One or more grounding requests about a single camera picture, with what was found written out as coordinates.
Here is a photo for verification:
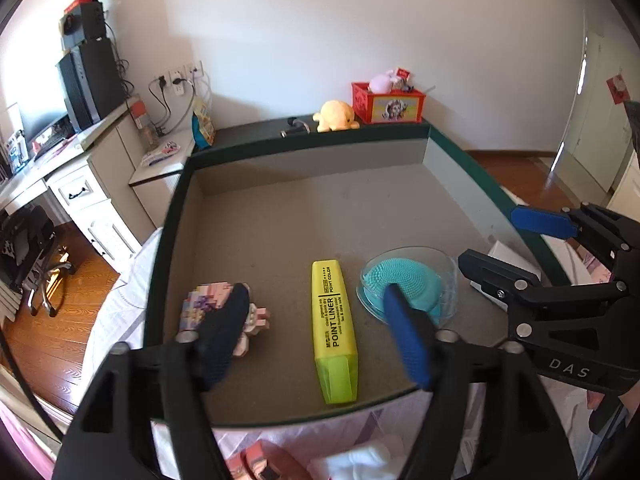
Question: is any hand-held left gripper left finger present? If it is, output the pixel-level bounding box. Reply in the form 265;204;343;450
52;282;251;480

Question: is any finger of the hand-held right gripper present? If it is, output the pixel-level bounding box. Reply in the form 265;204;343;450
510;201;635;286
457;248;629;358

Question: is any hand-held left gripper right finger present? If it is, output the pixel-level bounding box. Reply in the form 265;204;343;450
382;282;591;480

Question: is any pink pixel block figure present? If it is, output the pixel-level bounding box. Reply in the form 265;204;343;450
179;282;273;359

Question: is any dark green pink cardboard box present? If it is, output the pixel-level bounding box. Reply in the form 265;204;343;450
142;120;573;428

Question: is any small white box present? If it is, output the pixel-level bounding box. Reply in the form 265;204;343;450
470;240;543;311

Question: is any teal silicone brush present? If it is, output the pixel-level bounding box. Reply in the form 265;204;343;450
362;255;448;326

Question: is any yellow point liner highlighter box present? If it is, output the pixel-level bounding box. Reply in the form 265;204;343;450
311;259;361;406

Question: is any white door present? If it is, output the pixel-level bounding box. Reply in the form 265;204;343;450
564;30;640;196

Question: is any salmon pink object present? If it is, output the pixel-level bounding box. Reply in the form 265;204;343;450
225;439;312;480

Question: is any red paper door decoration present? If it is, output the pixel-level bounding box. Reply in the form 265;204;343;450
606;74;630;104

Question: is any white bedside cabinet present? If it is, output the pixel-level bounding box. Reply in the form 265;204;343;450
129;135;197;231

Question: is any red plastic crate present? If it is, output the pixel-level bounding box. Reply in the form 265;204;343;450
351;81;427;125

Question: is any white tissue packet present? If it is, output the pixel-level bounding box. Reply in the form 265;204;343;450
140;141;181;166

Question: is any white desk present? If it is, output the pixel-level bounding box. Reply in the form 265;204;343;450
0;105;151;263

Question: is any small red white figure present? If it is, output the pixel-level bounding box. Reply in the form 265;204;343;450
392;66;416;92

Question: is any black office chair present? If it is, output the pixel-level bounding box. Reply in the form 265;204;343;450
0;205;77;318

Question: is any pink plush toy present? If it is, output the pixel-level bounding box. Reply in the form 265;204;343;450
369;72;398;94

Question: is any small black metal tool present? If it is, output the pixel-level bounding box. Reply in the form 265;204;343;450
281;117;312;137

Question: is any black jacket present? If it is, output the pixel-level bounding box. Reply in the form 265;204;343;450
0;206;56;261

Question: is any yellow snack packet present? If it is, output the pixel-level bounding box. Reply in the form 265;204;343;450
192;97;216;131

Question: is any yellow plush toy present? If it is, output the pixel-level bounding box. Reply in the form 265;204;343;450
312;100;361;134

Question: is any orange lid jar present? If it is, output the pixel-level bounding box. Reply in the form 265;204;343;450
127;97;154;146

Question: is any pink bed sheet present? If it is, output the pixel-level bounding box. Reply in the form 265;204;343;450
0;390;68;480

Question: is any blue white box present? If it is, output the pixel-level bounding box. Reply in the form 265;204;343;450
2;130;29;174

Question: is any black computer tower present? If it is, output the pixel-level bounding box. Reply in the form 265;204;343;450
56;40;128;131

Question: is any black speaker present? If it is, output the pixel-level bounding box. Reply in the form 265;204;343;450
82;2;109;41

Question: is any dark printed box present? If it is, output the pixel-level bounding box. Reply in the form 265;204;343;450
60;10;86;51

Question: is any grey power cable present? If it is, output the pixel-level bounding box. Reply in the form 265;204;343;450
172;77;197;132

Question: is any black power cable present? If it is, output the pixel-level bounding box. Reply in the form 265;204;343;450
147;76;174;133

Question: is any white wall outlet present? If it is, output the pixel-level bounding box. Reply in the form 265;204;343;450
150;60;206;99

